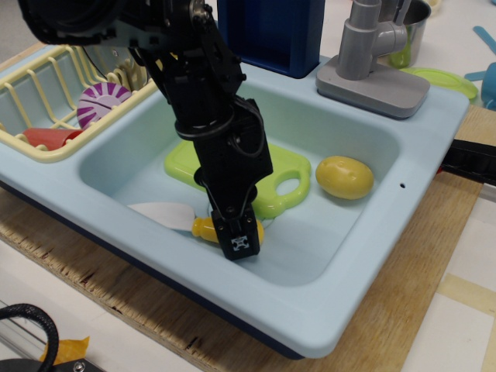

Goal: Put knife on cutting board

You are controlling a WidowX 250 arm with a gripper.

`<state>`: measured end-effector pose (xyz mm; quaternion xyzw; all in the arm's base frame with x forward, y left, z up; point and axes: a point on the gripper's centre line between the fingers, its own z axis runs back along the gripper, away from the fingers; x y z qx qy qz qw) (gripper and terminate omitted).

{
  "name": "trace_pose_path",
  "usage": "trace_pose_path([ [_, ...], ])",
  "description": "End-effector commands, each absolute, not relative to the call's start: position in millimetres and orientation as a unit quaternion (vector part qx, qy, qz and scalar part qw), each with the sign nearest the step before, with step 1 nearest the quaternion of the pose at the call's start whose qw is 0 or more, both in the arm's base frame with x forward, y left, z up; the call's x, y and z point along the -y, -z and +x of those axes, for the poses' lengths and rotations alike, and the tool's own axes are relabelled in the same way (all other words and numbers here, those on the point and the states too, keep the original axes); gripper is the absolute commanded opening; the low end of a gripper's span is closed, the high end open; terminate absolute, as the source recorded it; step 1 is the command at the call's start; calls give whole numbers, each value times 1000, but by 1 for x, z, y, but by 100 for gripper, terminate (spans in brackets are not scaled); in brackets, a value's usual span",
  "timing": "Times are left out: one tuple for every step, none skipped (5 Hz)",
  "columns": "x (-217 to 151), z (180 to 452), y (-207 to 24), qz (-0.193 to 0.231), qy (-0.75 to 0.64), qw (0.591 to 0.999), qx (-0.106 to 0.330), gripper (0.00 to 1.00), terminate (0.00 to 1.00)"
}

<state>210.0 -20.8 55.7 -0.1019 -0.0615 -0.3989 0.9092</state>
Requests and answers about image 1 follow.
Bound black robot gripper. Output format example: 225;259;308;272
175;96;274;260

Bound toy knife yellow handle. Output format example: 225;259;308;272
126;201;266;246

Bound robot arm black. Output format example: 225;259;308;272
19;1;273;260

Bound green toy cutting board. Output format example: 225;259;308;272
164;141;312;219

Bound wooden base board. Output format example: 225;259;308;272
0;22;496;372

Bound light blue toy sink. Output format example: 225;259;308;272
1;64;469;358

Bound yellow toy potato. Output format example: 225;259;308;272
315;156;374;200

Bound purple white toy onion half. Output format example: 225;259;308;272
76;82;132;129

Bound grey toy faucet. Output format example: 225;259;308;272
315;1;430;119

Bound dark blue box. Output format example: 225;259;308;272
217;0;325;78

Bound yellow tape piece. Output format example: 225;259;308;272
39;336;91;365

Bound red toy cup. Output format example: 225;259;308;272
22;128;83;150

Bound silver metal pot lid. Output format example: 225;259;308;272
83;46;134;76

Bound cream dish drying rack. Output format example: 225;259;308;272
1;46;157;163

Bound green plastic plate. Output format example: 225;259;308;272
401;67;479;101

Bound black clamp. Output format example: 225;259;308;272
438;139;495;186

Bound stainless steel pot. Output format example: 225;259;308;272
385;1;431;69

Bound blue plastic utensil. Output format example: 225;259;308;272
473;26;496;54

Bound black braided cable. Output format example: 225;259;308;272
0;301;62;369

